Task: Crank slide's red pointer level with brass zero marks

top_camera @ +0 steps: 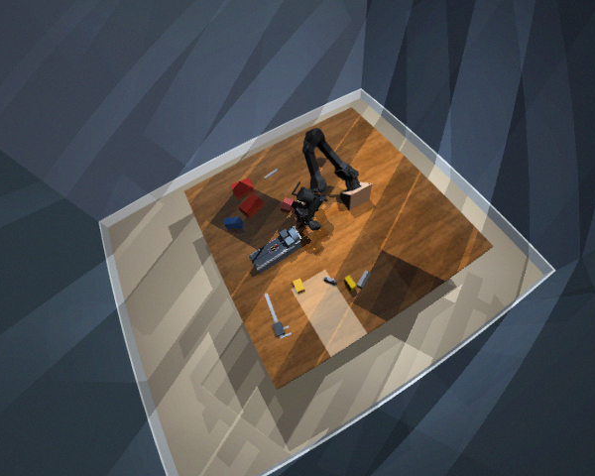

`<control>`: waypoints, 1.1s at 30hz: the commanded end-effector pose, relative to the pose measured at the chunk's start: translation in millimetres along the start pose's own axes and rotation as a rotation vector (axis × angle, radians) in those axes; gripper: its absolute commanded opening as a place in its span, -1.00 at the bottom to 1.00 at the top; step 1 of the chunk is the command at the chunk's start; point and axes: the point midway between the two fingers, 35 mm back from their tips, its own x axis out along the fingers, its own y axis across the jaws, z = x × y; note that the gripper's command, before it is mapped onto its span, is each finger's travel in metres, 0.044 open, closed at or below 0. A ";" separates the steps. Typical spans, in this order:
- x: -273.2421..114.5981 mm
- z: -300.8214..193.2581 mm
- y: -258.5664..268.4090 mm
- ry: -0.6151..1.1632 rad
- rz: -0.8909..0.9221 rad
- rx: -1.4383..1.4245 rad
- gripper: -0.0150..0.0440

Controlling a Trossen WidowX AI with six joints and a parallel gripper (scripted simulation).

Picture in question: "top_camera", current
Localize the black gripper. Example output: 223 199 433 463
292 201 321 230

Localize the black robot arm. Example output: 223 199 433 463
295 128 361 219

